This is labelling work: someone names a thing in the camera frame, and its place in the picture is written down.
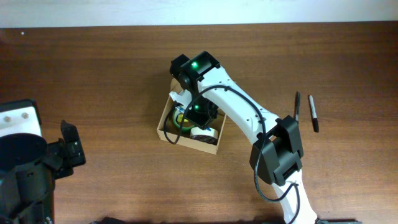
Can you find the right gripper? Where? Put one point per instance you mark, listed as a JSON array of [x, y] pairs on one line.
[[203, 119]]

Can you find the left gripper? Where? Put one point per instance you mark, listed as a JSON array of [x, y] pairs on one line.
[[72, 147]]

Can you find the beige tape roll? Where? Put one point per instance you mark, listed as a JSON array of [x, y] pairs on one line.
[[202, 135]]

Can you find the yellow highlighter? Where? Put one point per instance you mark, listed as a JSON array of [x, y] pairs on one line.
[[179, 118]]

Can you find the green tape roll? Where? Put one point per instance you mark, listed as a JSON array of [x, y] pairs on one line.
[[187, 126]]

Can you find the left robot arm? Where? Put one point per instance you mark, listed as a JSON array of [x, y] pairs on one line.
[[30, 165]]

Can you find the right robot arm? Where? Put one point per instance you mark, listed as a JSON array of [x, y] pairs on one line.
[[276, 143]]

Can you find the cardboard box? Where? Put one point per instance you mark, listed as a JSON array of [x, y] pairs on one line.
[[185, 140]]

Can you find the black pen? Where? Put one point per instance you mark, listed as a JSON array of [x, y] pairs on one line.
[[297, 106]]

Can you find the black marker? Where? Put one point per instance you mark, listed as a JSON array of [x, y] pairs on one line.
[[313, 114]]

